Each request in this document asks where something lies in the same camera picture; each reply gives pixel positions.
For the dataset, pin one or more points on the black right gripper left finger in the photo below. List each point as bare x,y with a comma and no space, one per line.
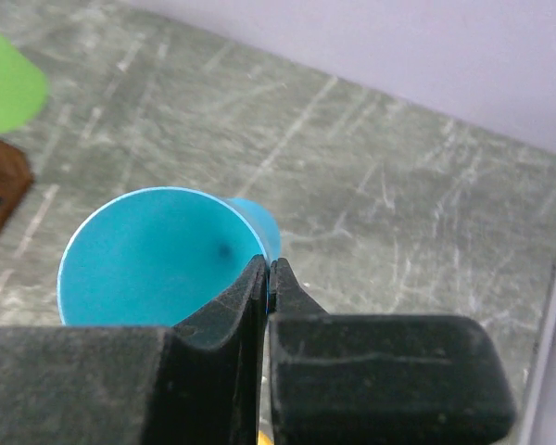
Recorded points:
197,382

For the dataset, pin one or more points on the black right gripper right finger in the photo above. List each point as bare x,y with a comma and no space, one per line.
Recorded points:
380,378

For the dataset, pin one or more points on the blue plastic wine glass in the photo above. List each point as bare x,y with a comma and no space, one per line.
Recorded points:
157,255

